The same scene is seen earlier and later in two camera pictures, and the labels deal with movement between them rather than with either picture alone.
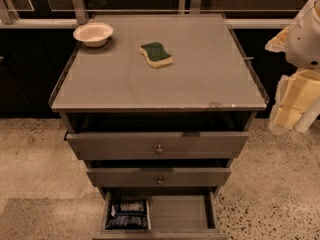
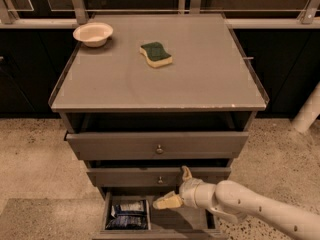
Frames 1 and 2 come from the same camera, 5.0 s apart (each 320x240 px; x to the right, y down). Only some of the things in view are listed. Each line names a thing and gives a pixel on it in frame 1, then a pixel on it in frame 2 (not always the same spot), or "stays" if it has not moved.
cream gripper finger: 283,119 -> 186,173
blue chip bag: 132,215 stays
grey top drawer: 156,136 stays
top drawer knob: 159,150 stays
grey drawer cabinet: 157,107 stays
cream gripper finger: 278,43 -> 171,200
